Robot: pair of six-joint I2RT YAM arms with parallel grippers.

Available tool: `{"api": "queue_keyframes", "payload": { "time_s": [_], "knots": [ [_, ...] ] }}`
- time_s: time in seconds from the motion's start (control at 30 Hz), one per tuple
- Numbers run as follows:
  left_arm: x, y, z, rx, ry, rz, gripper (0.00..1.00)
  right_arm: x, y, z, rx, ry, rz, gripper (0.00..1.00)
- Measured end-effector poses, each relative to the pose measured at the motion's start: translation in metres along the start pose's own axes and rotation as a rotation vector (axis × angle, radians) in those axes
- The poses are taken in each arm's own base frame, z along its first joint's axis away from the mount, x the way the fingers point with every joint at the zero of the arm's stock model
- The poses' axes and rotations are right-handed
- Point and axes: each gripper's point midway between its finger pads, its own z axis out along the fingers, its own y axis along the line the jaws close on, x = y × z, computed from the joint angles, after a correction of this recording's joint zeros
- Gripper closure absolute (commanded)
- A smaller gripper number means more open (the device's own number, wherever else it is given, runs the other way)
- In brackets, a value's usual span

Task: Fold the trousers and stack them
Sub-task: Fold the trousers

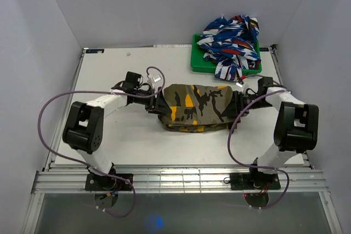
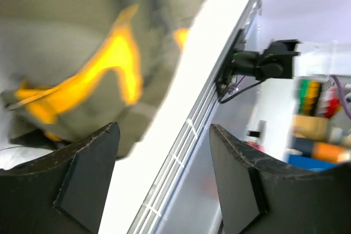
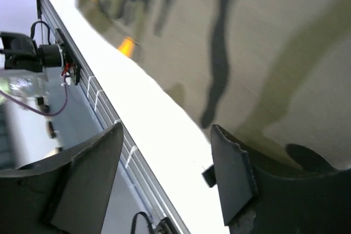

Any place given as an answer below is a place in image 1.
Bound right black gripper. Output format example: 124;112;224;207
221;90;273;118

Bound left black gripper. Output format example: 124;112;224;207
134;87;172;116

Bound camouflage yellow green trousers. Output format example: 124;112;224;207
158;84;235;133

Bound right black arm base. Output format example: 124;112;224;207
223;172;281;209

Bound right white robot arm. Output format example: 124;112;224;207
222;76;319;191

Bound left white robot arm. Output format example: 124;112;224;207
63;72;171;190

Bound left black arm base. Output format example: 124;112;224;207
84;173;133;208

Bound blue white red trousers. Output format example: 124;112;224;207
196;15;261;81

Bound green plastic tray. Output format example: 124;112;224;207
190;34;262;76

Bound left dark corner label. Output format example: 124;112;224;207
85;49;105;54

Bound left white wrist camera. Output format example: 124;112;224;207
147;75;162;85

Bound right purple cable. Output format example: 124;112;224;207
227;74;290;210

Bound purple cable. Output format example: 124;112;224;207
227;74;290;210
38;66;166;218

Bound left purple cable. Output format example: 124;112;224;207
38;66;166;218

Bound aluminium frame rail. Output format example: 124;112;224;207
31;166;329;194

